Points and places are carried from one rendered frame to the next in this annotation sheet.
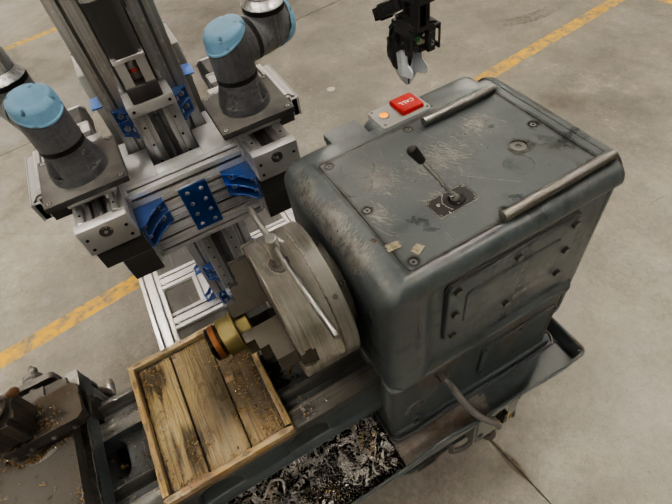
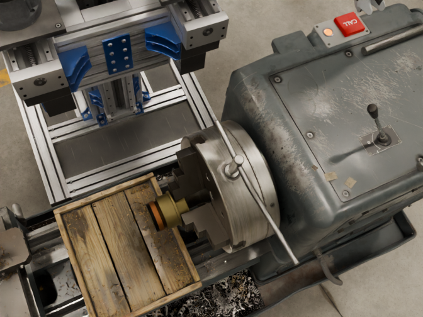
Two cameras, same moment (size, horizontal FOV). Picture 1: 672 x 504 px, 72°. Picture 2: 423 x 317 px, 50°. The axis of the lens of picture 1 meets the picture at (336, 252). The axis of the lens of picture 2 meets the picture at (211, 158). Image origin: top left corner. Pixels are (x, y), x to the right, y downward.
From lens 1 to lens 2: 41 cm
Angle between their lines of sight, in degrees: 17
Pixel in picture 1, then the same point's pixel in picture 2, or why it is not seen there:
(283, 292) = (233, 197)
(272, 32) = not seen: outside the picture
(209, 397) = (128, 247)
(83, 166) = (23, 12)
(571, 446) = (374, 288)
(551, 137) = not seen: outside the picture
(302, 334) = (241, 231)
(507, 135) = not seen: outside the picture
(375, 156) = (318, 78)
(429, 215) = (360, 151)
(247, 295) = (189, 183)
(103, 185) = (41, 35)
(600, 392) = (404, 249)
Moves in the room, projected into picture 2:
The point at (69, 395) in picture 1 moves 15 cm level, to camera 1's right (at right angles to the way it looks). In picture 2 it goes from (15, 239) to (78, 235)
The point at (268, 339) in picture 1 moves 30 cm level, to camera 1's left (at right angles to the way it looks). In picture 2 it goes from (205, 224) to (75, 233)
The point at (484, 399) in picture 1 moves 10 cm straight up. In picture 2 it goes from (332, 260) to (341, 254)
